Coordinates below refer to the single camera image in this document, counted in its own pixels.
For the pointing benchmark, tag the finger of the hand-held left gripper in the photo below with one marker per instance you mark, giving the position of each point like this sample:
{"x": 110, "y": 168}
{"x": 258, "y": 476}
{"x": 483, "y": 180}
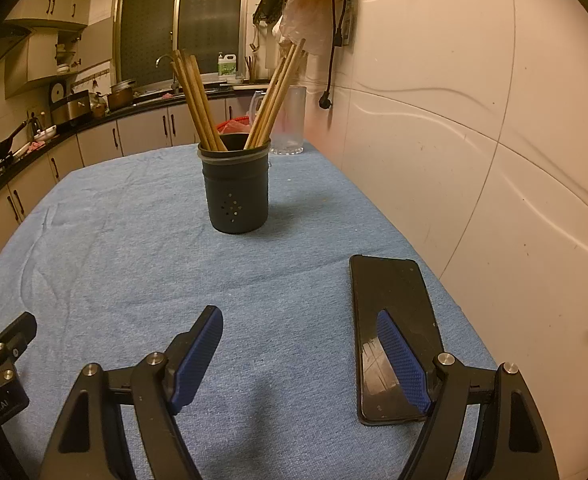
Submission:
{"x": 18, "y": 332}

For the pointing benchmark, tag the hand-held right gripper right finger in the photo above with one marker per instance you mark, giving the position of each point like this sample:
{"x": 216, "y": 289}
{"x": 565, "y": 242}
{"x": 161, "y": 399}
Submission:
{"x": 404, "y": 355}

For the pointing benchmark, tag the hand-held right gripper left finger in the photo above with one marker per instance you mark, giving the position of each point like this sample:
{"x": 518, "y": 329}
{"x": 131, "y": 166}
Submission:
{"x": 198, "y": 355}

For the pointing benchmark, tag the black perforated utensil holder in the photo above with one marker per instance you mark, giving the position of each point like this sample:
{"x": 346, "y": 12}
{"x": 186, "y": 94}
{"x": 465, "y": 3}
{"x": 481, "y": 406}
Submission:
{"x": 239, "y": 185}

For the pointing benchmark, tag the bunch of wooden chopsticks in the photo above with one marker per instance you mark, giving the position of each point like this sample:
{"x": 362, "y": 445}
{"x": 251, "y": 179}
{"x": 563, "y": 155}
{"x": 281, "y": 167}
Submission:
{"x": 199, "y": 110}

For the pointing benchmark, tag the black smartphone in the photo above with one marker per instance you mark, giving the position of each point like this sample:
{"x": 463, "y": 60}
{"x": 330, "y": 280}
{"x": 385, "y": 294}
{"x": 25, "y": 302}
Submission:
{"x": 394, "y": 285}

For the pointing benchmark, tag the blue towel table cover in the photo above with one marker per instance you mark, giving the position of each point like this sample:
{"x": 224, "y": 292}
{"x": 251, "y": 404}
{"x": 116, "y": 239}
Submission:
{"x": 123, "y": 235}

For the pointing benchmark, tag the small metal kettle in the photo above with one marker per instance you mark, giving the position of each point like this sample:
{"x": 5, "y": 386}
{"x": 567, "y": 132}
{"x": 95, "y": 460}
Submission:
{"x": 38, "y": 126}

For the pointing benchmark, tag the silver rice cooker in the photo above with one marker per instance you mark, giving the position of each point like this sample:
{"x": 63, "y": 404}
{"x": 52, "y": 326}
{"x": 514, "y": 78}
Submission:
{"x": 71, "y": 110}

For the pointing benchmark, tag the red plastic basket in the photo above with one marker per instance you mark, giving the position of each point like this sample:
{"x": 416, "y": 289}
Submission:
{"x": 233, "y": 125}

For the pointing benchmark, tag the clear glass pitcher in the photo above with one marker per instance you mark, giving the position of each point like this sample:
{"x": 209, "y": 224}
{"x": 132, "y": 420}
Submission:
{"x": 294, "y": 125}

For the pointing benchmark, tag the copper cooking pot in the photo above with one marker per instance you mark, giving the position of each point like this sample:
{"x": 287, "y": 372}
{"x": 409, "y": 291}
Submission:
{"x": 121, "y": 97}

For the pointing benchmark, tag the metal sink faucet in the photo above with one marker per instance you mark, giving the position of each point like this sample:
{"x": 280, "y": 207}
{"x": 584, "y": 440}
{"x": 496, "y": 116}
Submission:
{"x": 173, "y": 77}

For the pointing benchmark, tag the white green detergent bottle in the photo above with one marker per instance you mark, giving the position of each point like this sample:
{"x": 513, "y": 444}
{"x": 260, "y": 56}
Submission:
{"x": 227, "y": 66}

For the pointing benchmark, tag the kitchen window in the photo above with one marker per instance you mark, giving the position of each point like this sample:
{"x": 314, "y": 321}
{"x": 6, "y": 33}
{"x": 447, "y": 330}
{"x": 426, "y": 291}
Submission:
{"x": 143, "y": 35}

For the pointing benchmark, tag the translucent plastic bag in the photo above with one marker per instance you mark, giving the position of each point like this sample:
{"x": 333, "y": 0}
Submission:
{"x": 304, "y": 20}

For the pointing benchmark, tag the black hanging device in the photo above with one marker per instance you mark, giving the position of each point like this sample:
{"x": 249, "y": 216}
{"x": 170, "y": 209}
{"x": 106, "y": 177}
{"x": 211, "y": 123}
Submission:
{"x": 268, "y": 7}

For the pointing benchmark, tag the round wall dial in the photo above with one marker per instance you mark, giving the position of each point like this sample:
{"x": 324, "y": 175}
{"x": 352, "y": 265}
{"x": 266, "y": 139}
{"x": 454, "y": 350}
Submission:
{"x": 57, "y": 94}

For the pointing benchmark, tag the wall shelf with bowls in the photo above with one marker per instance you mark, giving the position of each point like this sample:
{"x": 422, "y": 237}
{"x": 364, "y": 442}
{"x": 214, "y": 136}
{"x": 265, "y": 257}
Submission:
{"x": 66, "y": 55}

